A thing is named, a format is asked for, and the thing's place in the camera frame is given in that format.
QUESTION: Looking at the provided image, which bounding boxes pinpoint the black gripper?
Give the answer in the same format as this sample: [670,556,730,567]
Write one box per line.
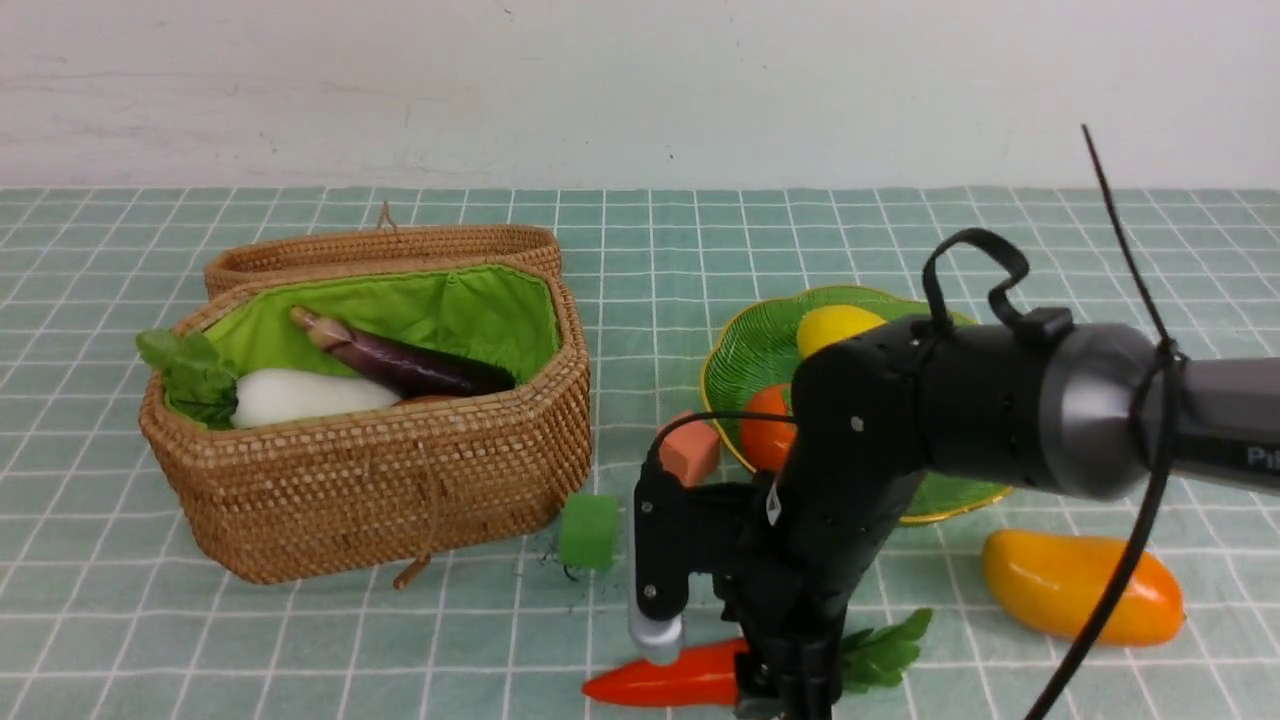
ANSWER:
[700,480,844,719]

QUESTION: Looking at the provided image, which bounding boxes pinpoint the orange plastic carrot with leaves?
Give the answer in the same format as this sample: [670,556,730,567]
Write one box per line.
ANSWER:
[581,609,934,708]

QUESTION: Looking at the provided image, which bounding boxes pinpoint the orange plastic persimmon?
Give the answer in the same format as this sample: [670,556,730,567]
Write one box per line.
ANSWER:
[739,383,795,471]

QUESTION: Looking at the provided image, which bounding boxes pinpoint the orange yellow plastic mango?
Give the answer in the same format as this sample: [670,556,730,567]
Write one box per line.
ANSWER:
[980,528,1185,647]

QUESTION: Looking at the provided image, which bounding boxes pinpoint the yellow plastic lemon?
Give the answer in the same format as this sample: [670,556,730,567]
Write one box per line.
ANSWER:
[795,304,886,359]

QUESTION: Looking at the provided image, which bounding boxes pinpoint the dark purple plastic eggplant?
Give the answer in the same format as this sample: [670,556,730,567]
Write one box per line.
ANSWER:
[289,306,517,398]

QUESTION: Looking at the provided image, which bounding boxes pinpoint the white plastic radish with leaves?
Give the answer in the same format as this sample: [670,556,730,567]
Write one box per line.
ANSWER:
[134,329,401,430]

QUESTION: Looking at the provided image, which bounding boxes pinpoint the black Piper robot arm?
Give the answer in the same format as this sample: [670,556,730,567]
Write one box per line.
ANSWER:
[726,307,1277,719]

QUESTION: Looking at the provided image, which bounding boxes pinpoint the salmon pink foam cube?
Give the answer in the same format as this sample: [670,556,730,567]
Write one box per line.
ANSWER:
[659,420,721,488]

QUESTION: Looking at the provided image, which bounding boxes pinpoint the green foam cube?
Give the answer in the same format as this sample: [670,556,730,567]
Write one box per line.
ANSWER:
[557,493,620,571]

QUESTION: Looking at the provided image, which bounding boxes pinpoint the green glass leaf plate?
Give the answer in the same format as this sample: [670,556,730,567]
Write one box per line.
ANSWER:
[700,284,1011,527]

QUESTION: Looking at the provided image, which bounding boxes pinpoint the woven wicker basket green lining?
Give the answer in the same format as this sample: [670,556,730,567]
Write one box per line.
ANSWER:
[140,260,593,584]

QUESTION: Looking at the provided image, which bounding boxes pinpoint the woven wicker basket lid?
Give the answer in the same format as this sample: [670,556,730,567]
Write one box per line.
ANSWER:
[204,204,562,299]

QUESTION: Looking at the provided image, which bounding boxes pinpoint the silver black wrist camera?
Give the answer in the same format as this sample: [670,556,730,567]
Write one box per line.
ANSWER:
[626,451,696,666]

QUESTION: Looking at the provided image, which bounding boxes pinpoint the black cable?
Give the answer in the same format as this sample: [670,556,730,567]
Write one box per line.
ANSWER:
[650,124,1190,720]

